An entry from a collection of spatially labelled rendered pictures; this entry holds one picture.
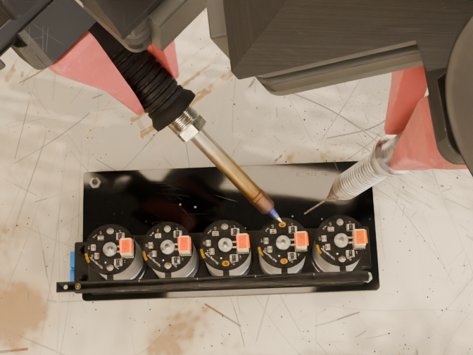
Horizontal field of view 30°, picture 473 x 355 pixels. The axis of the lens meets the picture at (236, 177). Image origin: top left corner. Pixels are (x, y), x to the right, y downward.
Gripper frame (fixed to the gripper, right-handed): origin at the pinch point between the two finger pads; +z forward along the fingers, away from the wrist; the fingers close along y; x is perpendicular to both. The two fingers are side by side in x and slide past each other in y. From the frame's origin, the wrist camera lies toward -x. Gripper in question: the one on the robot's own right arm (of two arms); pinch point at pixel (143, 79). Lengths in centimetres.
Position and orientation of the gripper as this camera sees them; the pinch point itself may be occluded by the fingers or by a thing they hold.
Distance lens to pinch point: 41.2
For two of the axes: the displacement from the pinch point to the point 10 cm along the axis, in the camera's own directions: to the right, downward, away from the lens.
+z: 3.9, 5.4, 7.5
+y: 6.8, -7.1, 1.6
